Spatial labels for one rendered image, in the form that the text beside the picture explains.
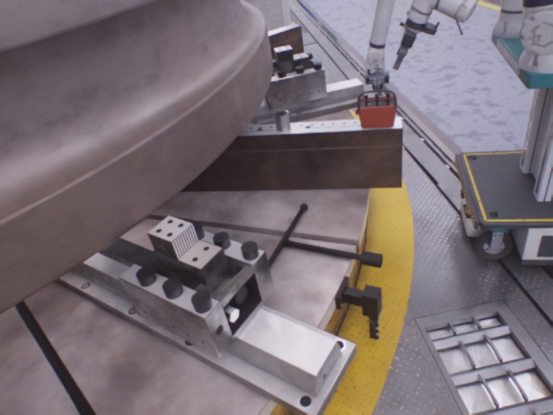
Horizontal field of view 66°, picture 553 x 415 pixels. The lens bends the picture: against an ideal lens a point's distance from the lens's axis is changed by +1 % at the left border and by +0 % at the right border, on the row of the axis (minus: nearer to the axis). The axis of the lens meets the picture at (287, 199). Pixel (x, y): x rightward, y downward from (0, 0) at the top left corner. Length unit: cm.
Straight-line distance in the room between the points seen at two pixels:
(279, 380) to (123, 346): 72
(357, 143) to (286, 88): 107
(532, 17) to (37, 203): 167
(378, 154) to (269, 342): 124
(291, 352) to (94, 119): 105
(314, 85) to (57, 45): 212
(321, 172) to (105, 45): 134
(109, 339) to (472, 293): 172
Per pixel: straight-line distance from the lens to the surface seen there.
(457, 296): 235
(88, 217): 152
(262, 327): 165
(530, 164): 266
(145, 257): 190
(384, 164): 241
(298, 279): 199
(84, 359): 206
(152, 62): 180
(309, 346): 157
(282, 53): 331
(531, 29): 175
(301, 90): 329
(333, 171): 245
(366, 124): 231
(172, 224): 160
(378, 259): 199
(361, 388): 201
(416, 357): 210
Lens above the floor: 173
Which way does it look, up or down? 35 degrees down
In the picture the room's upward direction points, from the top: 10 degrees counter-clockwise
